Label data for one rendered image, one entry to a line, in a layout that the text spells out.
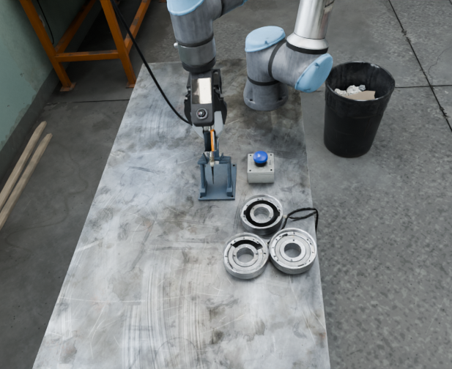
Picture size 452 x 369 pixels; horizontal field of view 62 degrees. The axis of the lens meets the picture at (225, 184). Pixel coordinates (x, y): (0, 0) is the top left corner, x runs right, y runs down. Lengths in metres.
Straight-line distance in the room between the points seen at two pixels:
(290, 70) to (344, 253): 1.02
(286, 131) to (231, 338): 0.64
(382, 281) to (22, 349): 1.58
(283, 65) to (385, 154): 1.31
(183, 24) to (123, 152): 0.57
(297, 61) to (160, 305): 0.71
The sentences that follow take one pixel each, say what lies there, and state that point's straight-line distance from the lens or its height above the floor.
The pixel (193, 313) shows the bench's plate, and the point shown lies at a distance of 0.86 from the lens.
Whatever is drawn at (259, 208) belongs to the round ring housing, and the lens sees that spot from 0.95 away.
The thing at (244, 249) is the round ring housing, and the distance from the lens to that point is 0.89.
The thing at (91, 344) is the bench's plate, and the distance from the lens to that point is 0.90.
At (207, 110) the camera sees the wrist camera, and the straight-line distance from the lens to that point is 0.77.
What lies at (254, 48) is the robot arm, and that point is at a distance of 1.15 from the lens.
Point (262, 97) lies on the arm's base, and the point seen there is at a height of 0.85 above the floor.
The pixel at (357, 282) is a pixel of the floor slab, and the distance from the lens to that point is 1.80.
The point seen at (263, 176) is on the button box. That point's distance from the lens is 1.01.
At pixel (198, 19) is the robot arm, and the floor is 1.27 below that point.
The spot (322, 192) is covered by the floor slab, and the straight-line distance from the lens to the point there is 2.05.
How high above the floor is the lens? 1.59
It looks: 49 degrees down
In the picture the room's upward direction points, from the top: 9 degrees counter-clockwise
